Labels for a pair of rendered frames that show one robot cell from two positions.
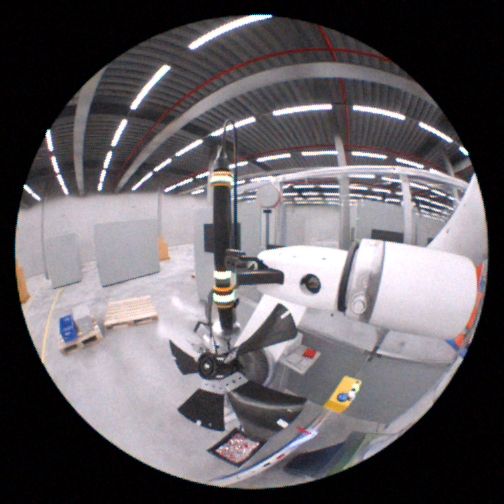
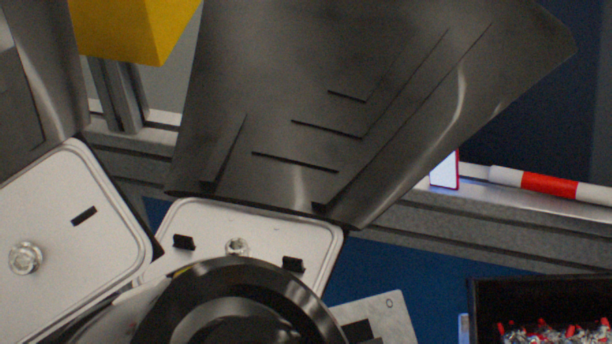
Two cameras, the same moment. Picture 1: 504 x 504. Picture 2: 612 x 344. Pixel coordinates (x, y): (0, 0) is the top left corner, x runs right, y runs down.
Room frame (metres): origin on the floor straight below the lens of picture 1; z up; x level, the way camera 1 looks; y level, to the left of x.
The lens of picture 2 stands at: (0.44, 0.44, 1.65)
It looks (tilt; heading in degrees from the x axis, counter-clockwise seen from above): 46 degrees down; 247
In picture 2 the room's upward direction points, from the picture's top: 9 degrees counter-clockwise
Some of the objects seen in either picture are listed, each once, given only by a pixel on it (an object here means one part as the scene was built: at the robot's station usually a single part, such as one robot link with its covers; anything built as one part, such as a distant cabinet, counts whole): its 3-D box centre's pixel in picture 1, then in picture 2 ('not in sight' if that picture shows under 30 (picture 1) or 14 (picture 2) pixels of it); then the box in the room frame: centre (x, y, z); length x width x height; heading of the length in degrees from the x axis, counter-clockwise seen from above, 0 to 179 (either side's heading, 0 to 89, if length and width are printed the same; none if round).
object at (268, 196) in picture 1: (268, 196); not in sight; (1.02, -0.10, 1.88); 0.16 x 0.07 x 0.16; 77
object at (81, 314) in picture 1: (83, 318); not in sight; (1.02, 3.01, 0.31); 0.60 x 0.42 x 0.33; 66
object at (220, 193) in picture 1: (221, 237); not in sight; (0.32, 0.06, 1.67); 0.03 x 0.03 x 0.21
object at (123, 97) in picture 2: not in sight; (115, 70); (0.25, -0.40, 0.92); 0.03 x 0.03 x 0.12; 42
